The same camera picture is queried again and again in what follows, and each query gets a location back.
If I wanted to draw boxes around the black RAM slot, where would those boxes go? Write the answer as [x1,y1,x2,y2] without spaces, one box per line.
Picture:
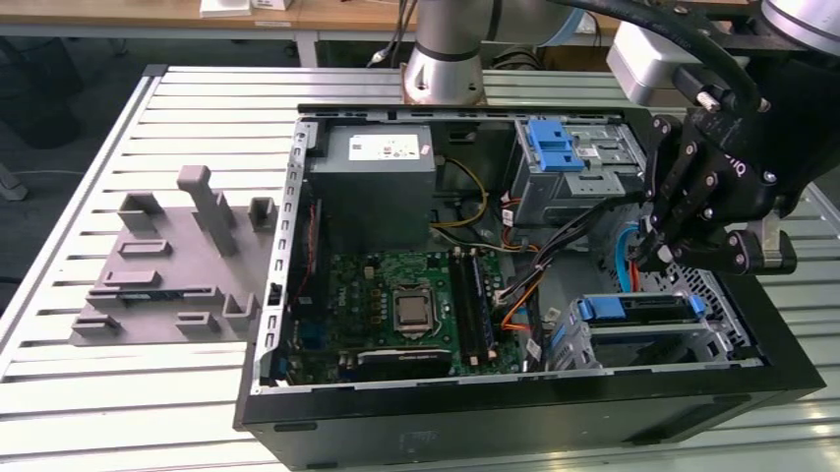
[468,248,500,363]
[449,249,480,368]

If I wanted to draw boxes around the yellow wire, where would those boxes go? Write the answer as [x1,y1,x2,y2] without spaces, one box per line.
[429,156,492,230]

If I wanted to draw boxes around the silver CPU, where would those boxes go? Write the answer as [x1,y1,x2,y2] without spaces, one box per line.
[397,294,432,325]

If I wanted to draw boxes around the CPU socket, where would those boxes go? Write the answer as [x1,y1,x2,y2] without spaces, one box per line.
[388,280,442,343]

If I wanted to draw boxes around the white cardboard box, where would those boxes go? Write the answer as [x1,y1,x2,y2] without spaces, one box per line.
[199,0,255,19]

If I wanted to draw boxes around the blue data wire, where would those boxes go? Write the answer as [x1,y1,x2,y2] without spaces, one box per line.
[615,223,649,296]

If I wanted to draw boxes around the orange power wire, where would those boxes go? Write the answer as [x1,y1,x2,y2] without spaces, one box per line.
[627,260,649,296]

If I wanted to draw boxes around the wooden desk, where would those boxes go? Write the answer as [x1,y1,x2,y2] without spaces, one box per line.
[0,0,657,75]

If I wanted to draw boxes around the grey power supply unit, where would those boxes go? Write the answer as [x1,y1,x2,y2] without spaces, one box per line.
[308,122,438,255]

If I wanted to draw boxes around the hard disk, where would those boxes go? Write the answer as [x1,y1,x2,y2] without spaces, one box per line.
[551,292,709,368]

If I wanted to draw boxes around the black equipment box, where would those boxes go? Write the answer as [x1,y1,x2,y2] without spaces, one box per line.
[0,36,87,148]

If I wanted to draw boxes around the thin red wire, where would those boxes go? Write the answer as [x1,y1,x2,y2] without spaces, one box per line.
[291,201,325,302]

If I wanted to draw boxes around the grey parts rack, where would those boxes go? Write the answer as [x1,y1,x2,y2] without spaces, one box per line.
[68,164,281,348]

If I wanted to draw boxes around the black PC case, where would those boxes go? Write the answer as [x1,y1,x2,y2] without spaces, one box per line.
[233,102,828,472]

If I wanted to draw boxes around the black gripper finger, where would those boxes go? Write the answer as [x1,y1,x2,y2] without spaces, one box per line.
[632,112,719,263]
[635,222,802,277]

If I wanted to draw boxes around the green motherboard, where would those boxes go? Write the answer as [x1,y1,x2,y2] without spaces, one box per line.
[287,248,527,383]

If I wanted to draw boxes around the orange wire loop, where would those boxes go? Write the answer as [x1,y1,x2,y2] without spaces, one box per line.
[500,289,535,340]

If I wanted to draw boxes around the blue drive latch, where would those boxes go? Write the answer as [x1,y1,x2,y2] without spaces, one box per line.
[528,117,583,173]

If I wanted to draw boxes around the silver metal drive cage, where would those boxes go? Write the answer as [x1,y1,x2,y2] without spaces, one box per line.
[510,117,657,227]

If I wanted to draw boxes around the black graphics card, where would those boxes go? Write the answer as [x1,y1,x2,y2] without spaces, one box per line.
[338,346,454,383]

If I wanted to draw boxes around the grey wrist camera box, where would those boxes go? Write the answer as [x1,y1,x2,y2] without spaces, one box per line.
[607,22,715,104]

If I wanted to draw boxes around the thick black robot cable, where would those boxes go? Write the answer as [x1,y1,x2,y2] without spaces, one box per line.
[557,0,770,117]

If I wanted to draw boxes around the grey stand foot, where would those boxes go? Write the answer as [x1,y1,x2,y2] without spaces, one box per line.
[0,161,30,201]

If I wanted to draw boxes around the black cable bundle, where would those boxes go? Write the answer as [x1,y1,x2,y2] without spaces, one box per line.
[524,194,649,296]

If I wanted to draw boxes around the silver disk bay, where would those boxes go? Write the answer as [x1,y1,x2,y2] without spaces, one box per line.
[544,292,754,370]

